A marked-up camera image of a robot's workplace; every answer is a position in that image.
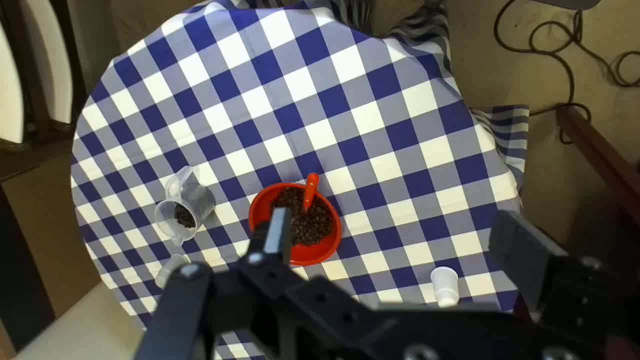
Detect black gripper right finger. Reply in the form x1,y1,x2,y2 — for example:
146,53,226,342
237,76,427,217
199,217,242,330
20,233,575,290
488,208,567,315

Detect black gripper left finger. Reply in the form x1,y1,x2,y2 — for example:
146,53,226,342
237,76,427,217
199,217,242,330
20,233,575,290
242,206,293,268

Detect orange handled metal spoon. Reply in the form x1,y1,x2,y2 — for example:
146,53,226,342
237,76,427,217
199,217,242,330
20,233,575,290
299,172,324,214

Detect red plastic bowl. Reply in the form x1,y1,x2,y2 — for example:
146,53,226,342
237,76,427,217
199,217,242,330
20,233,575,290
245,180,345,268

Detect dark coffee beans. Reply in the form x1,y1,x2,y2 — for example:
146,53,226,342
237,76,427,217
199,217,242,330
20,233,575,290
267,187,337,248

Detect small white bottle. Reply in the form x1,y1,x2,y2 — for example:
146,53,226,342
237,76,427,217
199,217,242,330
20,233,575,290
427,263,461,308

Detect clear drinking glass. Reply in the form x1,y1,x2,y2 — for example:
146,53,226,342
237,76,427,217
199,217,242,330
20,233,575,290
151,166,217,243

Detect blue white checked tablecloth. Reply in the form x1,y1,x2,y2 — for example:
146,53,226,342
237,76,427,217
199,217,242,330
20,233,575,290
68,0,531,360

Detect white curved chair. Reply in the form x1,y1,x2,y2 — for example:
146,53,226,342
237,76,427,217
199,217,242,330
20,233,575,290
0,25,26,145
21,0,75,125

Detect brown wooden rail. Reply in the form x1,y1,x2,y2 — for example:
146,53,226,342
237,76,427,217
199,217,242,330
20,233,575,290
556,103,640,228

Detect black floor cable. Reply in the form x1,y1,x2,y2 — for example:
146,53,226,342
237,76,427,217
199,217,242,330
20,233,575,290
492,0,640,145

